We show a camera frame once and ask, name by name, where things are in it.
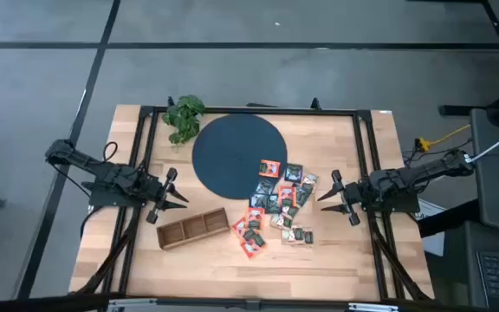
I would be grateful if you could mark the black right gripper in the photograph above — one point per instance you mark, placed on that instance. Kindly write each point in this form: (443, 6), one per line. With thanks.
(349, 195)

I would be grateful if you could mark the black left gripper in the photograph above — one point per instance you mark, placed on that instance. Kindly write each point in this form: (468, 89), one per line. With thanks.
(163, 193)

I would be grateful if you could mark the orange tea packet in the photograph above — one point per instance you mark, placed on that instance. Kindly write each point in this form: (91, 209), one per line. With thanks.
(255, 215)
(239, 225)
(249, 249)
(269, 169)
(287, 193)

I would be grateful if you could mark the dark blue tea packet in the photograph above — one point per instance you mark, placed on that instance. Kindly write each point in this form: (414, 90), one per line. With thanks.
(257, 201)
(293, 172)

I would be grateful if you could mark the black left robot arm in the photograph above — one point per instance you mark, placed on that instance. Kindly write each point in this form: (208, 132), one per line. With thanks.
(102, 171)

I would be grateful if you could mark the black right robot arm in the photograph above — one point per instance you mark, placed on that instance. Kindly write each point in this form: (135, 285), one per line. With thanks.
(405, 177)

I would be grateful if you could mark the wooden three-compartment tray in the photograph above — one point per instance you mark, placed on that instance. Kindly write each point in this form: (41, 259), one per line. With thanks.
(193, 226)

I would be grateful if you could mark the round dark blue mat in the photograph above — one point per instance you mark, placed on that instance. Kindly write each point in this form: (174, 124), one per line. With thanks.
(232, 151)

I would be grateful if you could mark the green leafy plant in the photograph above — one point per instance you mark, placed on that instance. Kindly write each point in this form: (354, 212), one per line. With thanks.
(184, 119)

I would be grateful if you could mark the white paper sheet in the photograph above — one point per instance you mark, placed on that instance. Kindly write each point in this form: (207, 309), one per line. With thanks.
(435, 245)

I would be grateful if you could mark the dark grey desk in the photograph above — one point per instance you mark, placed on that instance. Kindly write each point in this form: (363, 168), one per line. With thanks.
(492, 195)

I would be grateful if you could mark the black aluminium table frame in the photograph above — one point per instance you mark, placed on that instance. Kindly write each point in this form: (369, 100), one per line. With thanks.
(275, 111)

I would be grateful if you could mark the silver metal bracket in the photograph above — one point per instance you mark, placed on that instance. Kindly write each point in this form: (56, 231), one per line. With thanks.
(132, 304)
(373, 307)

